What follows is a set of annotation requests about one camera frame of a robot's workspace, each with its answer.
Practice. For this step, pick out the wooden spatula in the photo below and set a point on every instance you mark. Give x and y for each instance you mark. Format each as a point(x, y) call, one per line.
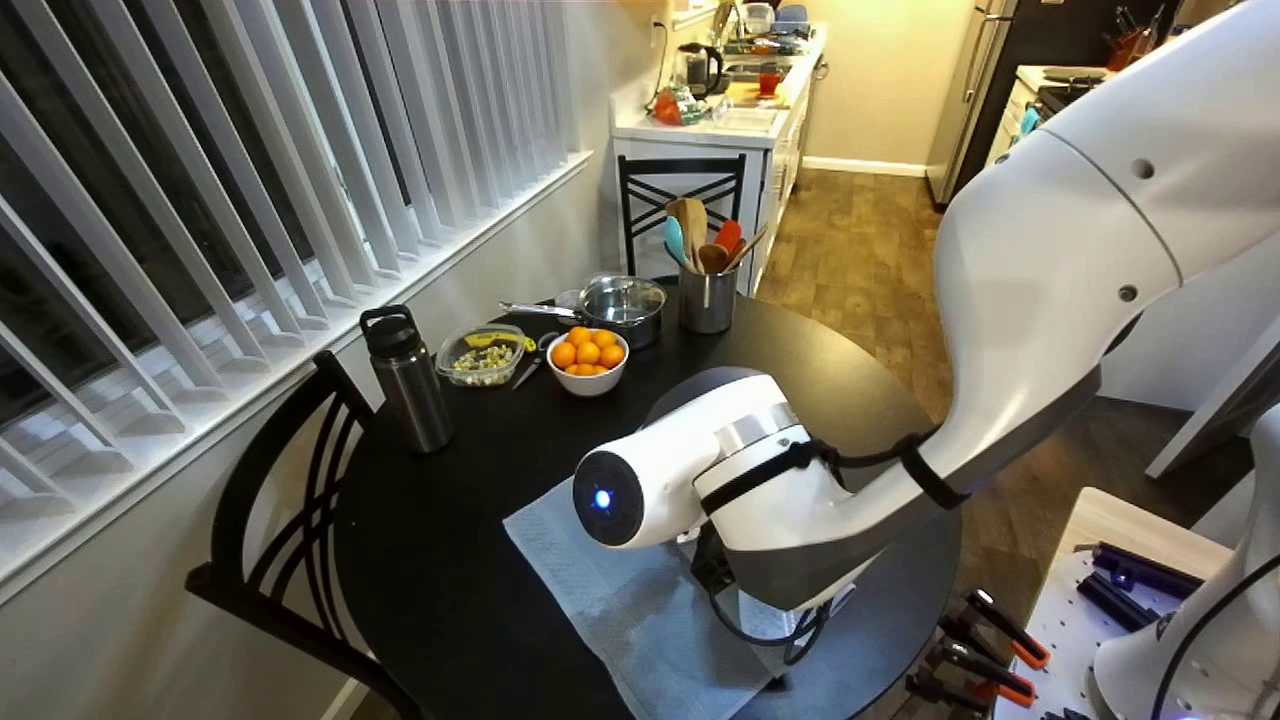
point(690, 225)

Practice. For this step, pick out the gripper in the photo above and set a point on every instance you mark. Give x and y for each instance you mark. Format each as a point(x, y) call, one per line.
point(712, 565)

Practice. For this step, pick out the wall socket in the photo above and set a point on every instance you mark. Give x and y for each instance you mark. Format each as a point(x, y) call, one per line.
point(657, 30)

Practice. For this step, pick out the red cup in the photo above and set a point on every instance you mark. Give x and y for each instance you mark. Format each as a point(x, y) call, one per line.
point(768, 82)

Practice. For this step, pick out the thin wooden utensil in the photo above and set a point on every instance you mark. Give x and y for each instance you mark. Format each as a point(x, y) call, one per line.
point(748, 246)

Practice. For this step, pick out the dish rack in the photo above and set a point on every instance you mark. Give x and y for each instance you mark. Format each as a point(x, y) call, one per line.
point(765, 25)

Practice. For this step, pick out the wooden spoon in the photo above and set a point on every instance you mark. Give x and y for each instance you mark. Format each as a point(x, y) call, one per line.
point(713, 258)

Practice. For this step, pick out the black and orange clamp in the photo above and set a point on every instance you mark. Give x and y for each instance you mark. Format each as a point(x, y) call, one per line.
point(945, 692)
point(1010, 630)
point(985, 672)

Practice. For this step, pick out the blue hand towel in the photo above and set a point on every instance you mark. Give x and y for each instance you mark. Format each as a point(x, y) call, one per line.
point(1029, 121)

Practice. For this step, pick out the red spatula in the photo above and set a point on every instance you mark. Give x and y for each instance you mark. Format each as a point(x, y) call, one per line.
point(729, 235)

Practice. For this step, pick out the black metal bars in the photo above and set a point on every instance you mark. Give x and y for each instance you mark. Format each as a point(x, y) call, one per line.
point(1135, 585)

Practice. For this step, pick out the refrigerator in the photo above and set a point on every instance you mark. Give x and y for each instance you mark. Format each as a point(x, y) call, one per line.
point(975, 90)

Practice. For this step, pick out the glass pot lid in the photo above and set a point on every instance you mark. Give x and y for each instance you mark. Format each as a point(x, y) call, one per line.
point(622, 298)

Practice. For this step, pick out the white kitchen counter cabinet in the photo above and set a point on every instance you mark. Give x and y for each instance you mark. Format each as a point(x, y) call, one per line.
point(775, 160)

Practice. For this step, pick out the black chair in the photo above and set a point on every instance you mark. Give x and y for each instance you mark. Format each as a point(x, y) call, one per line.
point(680, 190)
point(290, 500)

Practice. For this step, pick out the knife block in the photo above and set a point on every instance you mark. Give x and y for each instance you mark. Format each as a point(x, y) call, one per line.
point(1128, 45)

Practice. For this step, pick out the steel pot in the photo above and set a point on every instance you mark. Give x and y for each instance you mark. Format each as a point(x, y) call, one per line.
point(640, 325)

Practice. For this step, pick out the blue spatula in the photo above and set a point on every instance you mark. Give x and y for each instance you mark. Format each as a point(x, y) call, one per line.
point(674, 238)

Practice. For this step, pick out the white bowl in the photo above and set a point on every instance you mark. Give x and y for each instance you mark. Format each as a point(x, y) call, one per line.
point(588, 383)

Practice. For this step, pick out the black electric kettle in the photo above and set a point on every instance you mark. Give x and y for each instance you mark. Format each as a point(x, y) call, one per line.
point(700, 70)

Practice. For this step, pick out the red and green packet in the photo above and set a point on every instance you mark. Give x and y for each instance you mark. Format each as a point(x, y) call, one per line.
point(675, 106)

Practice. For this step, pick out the clear plastic food container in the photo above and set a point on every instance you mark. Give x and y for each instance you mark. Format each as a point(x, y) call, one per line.
point(482, 357)

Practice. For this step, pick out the stove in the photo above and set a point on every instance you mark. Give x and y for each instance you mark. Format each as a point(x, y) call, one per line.
point(1065, 95)

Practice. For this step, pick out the steel utensil holder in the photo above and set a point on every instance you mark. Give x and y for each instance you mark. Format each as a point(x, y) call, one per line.
point(708, 302)

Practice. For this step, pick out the steel bottle with black lid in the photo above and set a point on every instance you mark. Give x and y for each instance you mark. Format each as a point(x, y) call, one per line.
point(412, 385)

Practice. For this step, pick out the grey-blue cloth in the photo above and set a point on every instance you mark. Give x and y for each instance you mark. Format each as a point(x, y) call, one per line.
point(620, 600)

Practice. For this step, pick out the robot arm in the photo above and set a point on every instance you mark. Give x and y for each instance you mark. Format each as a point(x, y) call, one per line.
point(1040, 250)

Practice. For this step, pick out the heap of oranges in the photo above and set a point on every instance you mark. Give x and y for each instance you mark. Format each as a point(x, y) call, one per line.
point(588, 353)

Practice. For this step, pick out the white vertical blinds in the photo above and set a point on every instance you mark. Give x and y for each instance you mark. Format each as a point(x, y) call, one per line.
point(200, 200)

